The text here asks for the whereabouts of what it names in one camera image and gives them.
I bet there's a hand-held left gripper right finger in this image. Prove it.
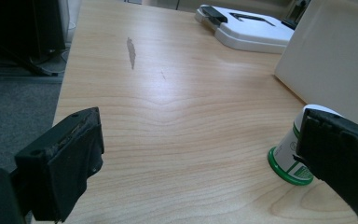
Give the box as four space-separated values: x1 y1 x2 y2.
293 107 358 224

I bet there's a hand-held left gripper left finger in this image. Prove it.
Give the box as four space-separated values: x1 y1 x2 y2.
14 106 105 223

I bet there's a white cup with green rim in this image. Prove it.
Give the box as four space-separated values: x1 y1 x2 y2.
267 104 343 187

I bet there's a white plastic box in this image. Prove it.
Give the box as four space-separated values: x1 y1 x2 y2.
273 0 358 133

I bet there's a black cabinet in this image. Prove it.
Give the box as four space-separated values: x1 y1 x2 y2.
0 0 67 77

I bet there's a white flat device with black handle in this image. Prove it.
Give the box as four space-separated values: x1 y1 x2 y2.
195 4 296 55

